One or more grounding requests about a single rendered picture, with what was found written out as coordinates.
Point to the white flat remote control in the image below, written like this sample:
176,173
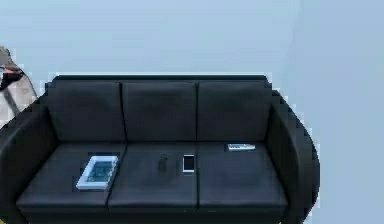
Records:
241,147

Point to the black three-seat sofa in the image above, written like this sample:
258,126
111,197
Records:
160,113

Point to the white-edged mobile phone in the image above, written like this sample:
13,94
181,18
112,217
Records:
188,163

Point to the black remote control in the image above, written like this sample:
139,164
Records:
162,163

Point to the white framed book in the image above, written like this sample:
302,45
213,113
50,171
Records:
97,172

